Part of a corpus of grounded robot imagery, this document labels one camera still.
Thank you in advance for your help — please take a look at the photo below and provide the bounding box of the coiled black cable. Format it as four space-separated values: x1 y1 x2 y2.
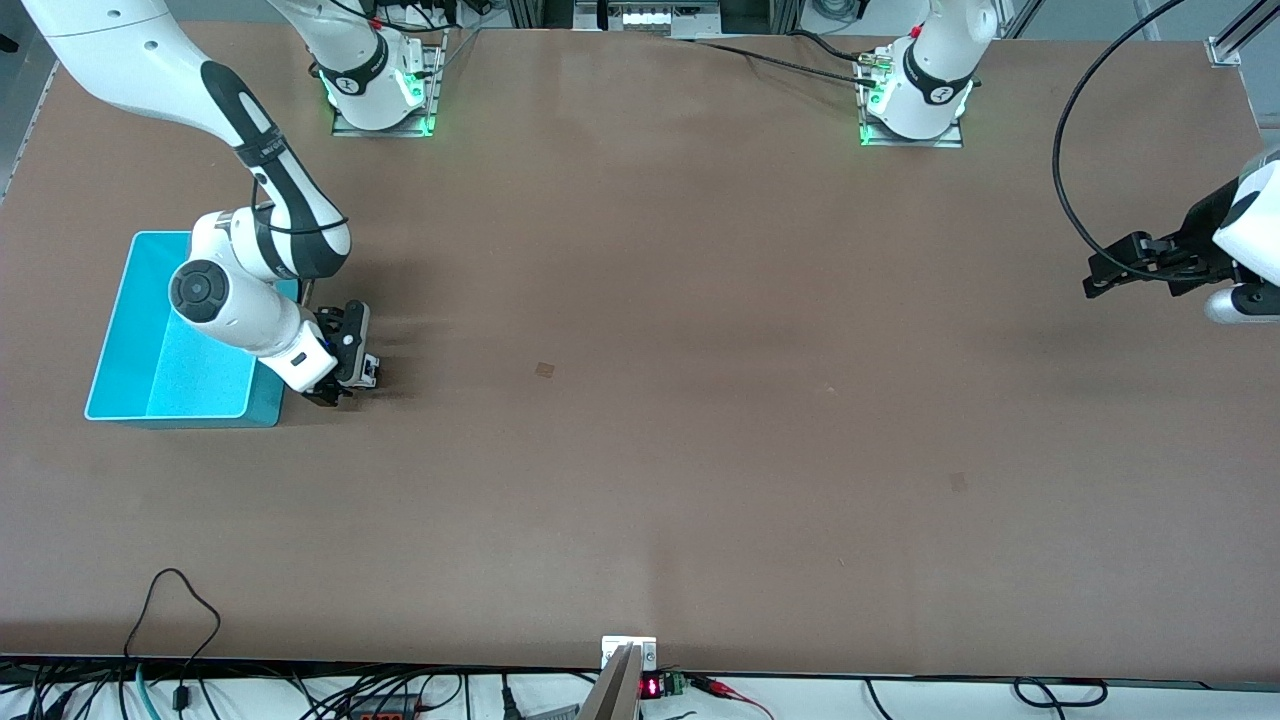
1012 677 1109 711

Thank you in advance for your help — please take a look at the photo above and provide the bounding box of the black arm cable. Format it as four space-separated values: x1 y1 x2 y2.
1051 0 1201 281
250 172 349 313

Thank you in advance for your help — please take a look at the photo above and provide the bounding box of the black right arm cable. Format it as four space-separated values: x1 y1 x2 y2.
250 172 349 313

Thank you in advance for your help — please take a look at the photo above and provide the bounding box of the thick black power cable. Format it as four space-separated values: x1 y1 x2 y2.
690 30 886 89

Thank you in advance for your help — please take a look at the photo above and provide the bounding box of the thin black looped cable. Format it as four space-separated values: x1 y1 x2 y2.
122 568 223 713

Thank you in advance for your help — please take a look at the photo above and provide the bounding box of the cyan plastic bin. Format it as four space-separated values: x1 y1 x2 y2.
84 231 304 429

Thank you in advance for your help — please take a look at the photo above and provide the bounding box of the aluminium profile with corner plate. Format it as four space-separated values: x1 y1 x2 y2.
1207 0 1280 69

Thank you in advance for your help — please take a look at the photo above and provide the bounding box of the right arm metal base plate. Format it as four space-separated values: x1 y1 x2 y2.
332 28 441 138

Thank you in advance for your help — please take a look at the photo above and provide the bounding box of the metal rack with lights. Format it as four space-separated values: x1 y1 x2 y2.
575 0 723 41

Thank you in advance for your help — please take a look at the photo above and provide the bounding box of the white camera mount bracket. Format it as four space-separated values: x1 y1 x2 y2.
601 636 658 671

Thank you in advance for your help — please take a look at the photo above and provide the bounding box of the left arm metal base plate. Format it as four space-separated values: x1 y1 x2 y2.
855 45 964 149

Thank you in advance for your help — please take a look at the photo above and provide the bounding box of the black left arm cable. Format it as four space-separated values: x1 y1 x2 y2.
1051 0 1201 281

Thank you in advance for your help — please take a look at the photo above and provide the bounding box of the grey metal beam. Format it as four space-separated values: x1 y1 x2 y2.
578 643 642 720

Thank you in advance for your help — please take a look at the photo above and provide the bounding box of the red clip wire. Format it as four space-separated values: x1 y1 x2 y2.
690 675 776 720

